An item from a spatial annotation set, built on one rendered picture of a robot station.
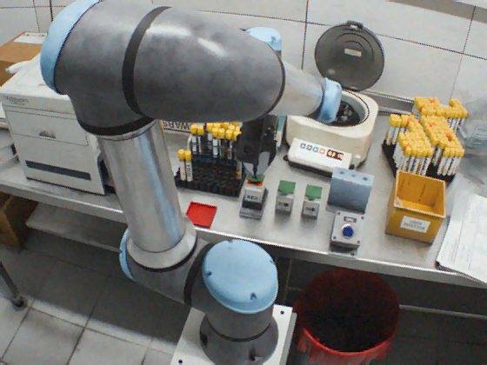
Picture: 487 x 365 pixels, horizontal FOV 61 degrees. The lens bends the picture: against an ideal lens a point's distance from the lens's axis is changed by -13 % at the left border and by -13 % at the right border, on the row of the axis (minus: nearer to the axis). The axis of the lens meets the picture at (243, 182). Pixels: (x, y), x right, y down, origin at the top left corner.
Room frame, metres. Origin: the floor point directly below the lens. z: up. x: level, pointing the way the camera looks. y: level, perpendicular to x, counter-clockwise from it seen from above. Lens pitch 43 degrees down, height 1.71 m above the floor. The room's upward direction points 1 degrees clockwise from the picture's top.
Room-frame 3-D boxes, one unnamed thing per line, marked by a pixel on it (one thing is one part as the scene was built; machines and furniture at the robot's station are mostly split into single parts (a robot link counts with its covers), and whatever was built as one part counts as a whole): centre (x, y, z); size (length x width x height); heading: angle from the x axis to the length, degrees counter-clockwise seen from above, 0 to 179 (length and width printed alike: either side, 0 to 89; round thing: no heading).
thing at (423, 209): (0.77, -0.43, 0.93); 0.13 x 0.13 x 0.10; 73
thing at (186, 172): (0.90, 0.09, 0.93); 0.17 x 0.09 x 0.11; 78
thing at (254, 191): (0.82, -0.03, 0.92); 0.05 x 0.04 x 0.06; 167
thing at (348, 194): (0.82, -0.26, 0.92); 0.10 x 0.07 x 0.10; 72
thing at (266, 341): (0.43, 0.00, 0.95); 0.15 x 0.15 x 0.10
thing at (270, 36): (0.83, -0.03, 1.28); 0.09 x 0.08 x 0.11; 156
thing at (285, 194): (0.81, -0.10, 0.91); 0.05 x 0.04 x 0.07; 167
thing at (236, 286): (0.44, 0.01, 1.07); 0.13 x 0.12 x 0.14; 66
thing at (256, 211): (0.82, -0.03, 0.89); 0.09 x 0.05 x 0.04; 167
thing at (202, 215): (0.78, 0.10, 0.88); 0.07 x 0.07 x 0.01; 77
